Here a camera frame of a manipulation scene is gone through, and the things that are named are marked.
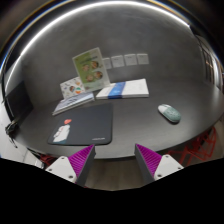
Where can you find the white wall paper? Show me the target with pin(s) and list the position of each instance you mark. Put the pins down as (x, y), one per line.
(130, 59)
(107, 63)
(117, 61)
(142, 59)

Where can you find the white box with blue band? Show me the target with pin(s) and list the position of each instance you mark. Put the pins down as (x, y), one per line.
(127, 89)

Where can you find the dark grey mouse pad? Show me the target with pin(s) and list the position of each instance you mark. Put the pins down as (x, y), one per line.
(84, 126)

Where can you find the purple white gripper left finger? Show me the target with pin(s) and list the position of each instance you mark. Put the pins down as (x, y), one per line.
(76, 167)

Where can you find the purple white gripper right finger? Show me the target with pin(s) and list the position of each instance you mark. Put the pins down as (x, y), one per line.
(153, 166)

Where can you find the white green computer mouse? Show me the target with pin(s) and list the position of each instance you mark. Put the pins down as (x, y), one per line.
(169, 113)

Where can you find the green standing picture book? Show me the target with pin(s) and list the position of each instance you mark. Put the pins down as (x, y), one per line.
(91, 70)

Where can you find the small white illustrated card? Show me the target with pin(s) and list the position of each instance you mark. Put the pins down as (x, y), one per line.
(72, 87)

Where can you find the black monitor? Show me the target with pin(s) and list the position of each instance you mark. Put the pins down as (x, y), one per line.
(17, 101)

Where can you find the red metal chair frame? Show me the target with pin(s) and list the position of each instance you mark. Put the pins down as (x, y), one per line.
(201, 148)

